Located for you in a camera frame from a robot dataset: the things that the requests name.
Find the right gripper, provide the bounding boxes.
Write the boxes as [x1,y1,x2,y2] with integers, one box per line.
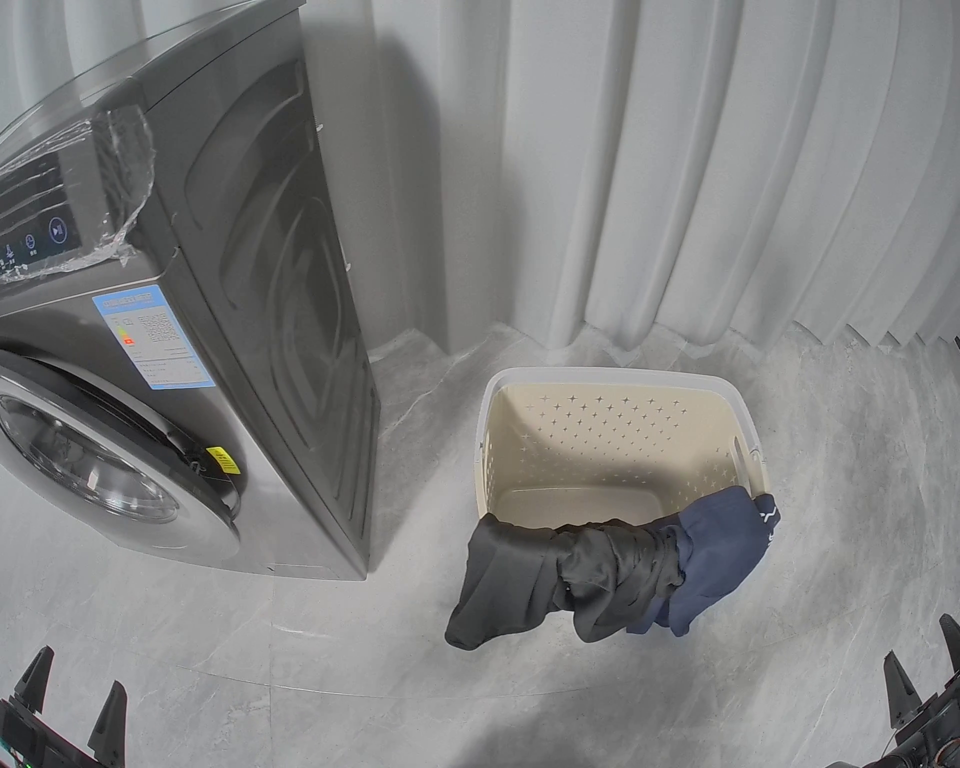
[882,612,960,763]

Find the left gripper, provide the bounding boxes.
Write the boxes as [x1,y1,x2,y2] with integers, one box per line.
[0,645,129,768]

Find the cream laundry basket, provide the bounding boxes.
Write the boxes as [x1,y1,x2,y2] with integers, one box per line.
[478,366,771,606]

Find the grey washing machine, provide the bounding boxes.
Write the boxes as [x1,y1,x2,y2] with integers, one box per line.
[0,0,384,583]

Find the dark blue garment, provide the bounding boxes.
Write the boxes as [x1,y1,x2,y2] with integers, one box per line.
[625,485,782,638]

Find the black garment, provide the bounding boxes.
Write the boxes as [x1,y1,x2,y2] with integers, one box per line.
[444,513,688,651]

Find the white curtain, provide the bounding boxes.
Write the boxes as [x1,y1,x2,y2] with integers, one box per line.
[0,0,960,357]

